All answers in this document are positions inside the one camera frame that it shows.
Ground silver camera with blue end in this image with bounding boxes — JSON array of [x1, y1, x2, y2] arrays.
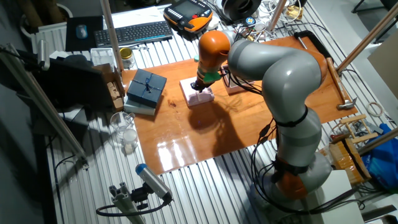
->
[[135, 163, 174, 203]]

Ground beige cardboard sheet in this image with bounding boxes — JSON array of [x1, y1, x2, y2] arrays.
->
[[368, 30, 398, 100]]

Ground dark monitor panel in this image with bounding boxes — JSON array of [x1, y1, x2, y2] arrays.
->
[[30, 57, 114, 108]]

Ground aluminium profile camera mount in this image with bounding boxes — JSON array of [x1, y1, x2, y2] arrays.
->
[[108, 182, 146, 224]]

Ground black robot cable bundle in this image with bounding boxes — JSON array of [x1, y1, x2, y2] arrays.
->
[[220, 23, 366, 215]]

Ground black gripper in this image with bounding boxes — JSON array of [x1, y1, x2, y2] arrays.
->
[[190, 78, 208, 94]]

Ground small wooden rack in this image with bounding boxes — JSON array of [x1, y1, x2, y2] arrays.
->
[[338, 113, 379, 144]]

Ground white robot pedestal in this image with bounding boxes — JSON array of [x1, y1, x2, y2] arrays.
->
[[310, 169, 366, 224]]

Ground orange and black teach pendant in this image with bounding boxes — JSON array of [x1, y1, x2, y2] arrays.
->
[[163, 0, 214, 34]]

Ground brown cardboard box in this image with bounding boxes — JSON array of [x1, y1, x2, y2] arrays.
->
[[91, 63, 126, 113]]

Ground clear plastic tray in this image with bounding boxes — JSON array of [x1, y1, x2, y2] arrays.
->
[[90, 47, 118, 68]]

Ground red handled tool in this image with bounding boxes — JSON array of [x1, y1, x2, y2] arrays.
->
[[330, 133, 351, 142]]

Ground taped cardboard package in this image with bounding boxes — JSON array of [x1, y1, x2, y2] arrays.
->
[[328, 138, 373, 186]]

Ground gold shiny packet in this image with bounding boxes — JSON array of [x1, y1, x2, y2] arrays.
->
[[285, 4, 304, 20]]

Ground white gift box lid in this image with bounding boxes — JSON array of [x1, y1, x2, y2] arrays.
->
[[179, 76, 215, 108]]

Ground black filament spool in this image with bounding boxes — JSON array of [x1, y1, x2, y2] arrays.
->
[[221, 0, 262, 23]]

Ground hammer with wooden handle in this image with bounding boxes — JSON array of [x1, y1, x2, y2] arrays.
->
[[325, 57, 358, 111]]

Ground glossy wooden board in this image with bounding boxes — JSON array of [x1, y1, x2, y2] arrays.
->
[[121, 34, 359, 175]]

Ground black mouse pad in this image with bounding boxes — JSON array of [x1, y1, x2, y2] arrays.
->
[[65, 15, 104, 52]]

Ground black computer keyboard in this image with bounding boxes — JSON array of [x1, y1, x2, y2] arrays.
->
[[93, 20, 174, 48]]

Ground blue plastic bag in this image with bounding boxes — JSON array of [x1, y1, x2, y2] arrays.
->
[[362, 123, 398, 190]]

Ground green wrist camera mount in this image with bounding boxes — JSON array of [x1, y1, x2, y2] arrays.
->
[[194, 54, 222, 83]]

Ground black chair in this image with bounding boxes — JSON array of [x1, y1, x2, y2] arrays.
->
[[351, 0, 398, 44]]

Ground wooden frame pole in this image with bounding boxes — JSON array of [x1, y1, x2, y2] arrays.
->
[[336, 2, 398, 74], [267, 0, 287, 31], [357, 126, 398, 156], [99, 0, 124, 72]]

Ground white paper sheets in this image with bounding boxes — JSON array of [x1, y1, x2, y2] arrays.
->
[[105, 6, 165, 30]]

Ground aluminium frame beam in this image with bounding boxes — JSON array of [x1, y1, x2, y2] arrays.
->
[[0, 43, 90, 169]]

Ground white tape ring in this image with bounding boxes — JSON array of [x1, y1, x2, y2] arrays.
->
[[366, 101, 385, 118]]

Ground small clear plastic cup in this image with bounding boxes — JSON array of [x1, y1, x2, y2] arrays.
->
[[122, 128, 139, 155]]

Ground dark blue ribboned gift box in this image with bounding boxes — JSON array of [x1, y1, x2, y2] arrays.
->
[[126, 68, 168, 109]]

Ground black camera cable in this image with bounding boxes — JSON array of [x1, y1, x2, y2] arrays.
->
[[95, 198, 170, 217]]

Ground clear glass measuring cup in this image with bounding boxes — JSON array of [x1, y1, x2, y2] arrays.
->
[[109, 111, 136, 139]]

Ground grey computer mouse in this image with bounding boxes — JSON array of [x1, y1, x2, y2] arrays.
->
[[76, 24, 88, 40]]

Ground white rounded object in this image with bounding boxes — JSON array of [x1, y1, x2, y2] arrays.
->
[[205, 15, 221, 31]]

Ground glass jar with yellow lid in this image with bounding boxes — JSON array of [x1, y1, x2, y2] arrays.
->
[[119, 47, 136, 70]]

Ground open pink box base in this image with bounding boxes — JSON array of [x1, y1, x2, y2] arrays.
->
[[222, 64, 256, 95]]

